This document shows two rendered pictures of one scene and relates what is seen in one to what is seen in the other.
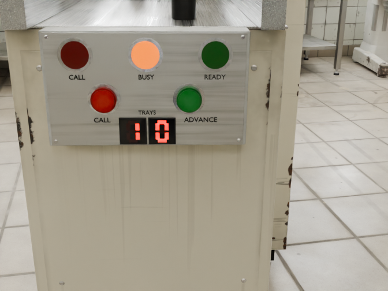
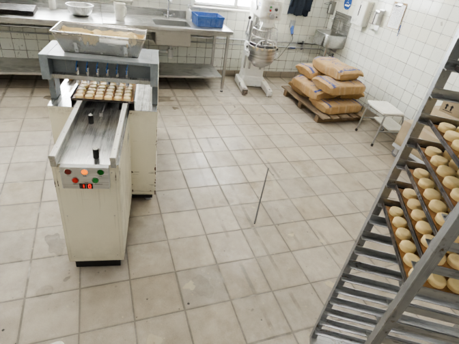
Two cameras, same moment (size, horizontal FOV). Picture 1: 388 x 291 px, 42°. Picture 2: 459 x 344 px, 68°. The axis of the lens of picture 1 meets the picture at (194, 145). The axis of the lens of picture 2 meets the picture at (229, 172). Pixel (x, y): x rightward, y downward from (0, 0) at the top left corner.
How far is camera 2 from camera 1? 1.41 m
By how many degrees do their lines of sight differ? 17
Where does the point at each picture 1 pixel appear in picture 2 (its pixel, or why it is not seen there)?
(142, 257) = (87, 210)
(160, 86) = (88, 177)
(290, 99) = (153, 146)
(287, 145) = (153, 160)
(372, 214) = (199, 177)
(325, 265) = (172, 199)
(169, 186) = (93, 195)
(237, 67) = (106, 174)
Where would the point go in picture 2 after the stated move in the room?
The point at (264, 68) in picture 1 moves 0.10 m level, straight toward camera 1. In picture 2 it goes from (114, 173) to (108, 183)
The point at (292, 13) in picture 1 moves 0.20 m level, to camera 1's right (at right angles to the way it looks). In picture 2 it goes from (151, 119) to (179, 121)
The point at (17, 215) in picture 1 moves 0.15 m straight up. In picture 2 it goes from (50, 174) to (46, 160)
